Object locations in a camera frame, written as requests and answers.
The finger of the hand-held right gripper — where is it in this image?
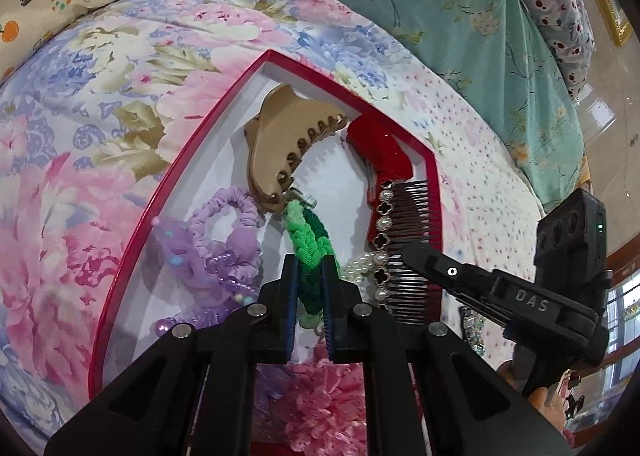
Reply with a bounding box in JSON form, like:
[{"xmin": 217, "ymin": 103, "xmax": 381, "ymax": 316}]
[{"xmin": 400, "ymin": 241, "xmax": 506, "ymax": 322}]

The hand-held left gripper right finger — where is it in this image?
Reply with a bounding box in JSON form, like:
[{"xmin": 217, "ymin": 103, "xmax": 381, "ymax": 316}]
[{"xmin": 320, "ymin": 255, "xmax": 573, "ymax": 456}]

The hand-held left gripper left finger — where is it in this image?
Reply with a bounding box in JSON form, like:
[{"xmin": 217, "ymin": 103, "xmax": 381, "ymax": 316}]
[{"xmin": 44, "ymin": 253, "xmax": 301, "ymax": 456}]

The pearl bracelet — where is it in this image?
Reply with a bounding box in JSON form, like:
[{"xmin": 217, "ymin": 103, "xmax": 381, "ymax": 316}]
[{"xmin": 340, "ymin": 251, "xmax": 386, "ymax": 288}]

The dark pearl-trimmed hair comb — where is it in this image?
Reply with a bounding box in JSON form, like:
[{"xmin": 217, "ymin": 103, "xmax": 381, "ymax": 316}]
[{"xmin": 367, "ymin": 179, "xmax": 446, "ymax": 324}]

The green braided scrunchie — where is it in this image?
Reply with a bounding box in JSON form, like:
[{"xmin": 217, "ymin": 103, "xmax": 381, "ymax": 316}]
[{"xmin": 282, "ymin": 199, "xmax": 333, "ymax": 337}]

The pink flower scrunchie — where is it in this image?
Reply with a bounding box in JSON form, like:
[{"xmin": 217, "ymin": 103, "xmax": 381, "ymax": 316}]
[{"xmin": 285, "ymin": 341, "xmax": 371, "ymax": 456}]

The purple flower scrunchie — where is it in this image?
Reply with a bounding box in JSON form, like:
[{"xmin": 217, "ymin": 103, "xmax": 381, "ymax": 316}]
[{"xmin": 150, "ymin": 186, "xmax": 296, "ymax": 412}]

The red velvet bow hair clip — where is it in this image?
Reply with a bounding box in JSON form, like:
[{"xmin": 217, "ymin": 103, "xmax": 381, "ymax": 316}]
[{"xmin": 345, "ymin": 119, "xmax": 416, "ymax": 247}]

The red jewelry tray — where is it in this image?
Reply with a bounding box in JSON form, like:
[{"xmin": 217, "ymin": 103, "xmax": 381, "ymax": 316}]
[{"xmin": 87, "ymin": 49, "xmax": 443, "ymax": 402}]

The beige hair claw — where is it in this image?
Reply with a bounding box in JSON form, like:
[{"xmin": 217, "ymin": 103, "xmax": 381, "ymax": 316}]
[{"xmin": 244, "ymin": 84, "xmax": 348, "ymax": 214}]

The person's right hand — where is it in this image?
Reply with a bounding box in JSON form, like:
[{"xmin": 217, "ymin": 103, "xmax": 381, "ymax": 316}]
[{"xmin": 497, "ymin": 358, "xmax": 568, "ymax": 437}]

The pastel floral bed sheet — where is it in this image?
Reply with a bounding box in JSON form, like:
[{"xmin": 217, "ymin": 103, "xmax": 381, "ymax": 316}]
[{"xmin": 0, "ymin": 0, "xmax": 431, "ymax": 442}]

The teal floral quilt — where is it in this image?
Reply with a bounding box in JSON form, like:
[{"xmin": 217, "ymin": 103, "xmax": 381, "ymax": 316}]
[{"xmin": 210, "ymin": 0, "xmax": 586, "ymax": 212}]

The white red-dotted pillow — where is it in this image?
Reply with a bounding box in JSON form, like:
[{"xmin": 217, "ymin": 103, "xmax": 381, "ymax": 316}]
[{"xmin": 502, "ymin": 0, "xmax": 598, "ymax": 102}]

